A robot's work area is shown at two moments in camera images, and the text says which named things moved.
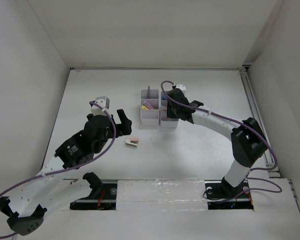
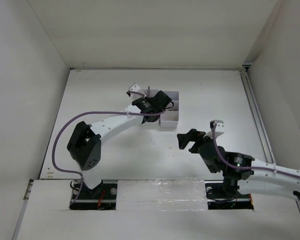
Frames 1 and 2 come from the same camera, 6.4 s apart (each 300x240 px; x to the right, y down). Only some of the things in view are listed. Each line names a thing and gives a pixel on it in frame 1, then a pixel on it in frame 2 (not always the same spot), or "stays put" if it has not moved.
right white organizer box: x=165 y=122 stays put
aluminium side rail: x=270 y=160 stays put
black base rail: x=92 y=196 stays put
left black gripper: x=123 y=129 → x=146 y=99
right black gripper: x=170 y=113 → x=193 y=135
